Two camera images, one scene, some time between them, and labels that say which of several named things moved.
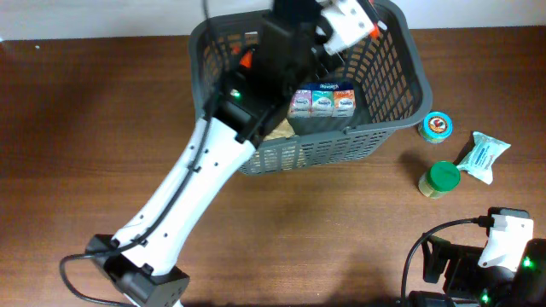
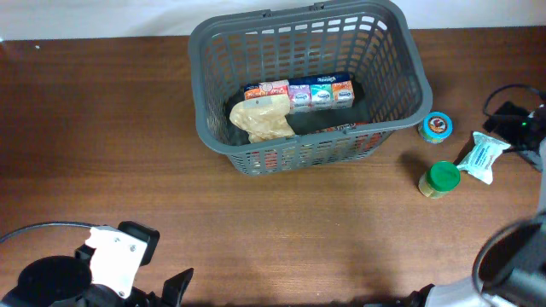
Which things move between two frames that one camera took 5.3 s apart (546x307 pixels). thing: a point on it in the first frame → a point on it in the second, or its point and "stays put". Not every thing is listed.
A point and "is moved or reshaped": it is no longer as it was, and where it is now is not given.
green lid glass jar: [439, 178] stays put
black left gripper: [321, 66] → [173, 289]
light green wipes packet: [480, 161] stays put
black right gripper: [462, 259] → [504, 121]
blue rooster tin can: [435, 127] stays put
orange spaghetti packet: [246, 58] → [321, 144]
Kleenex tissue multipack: [323, 100] is moved or reshaped
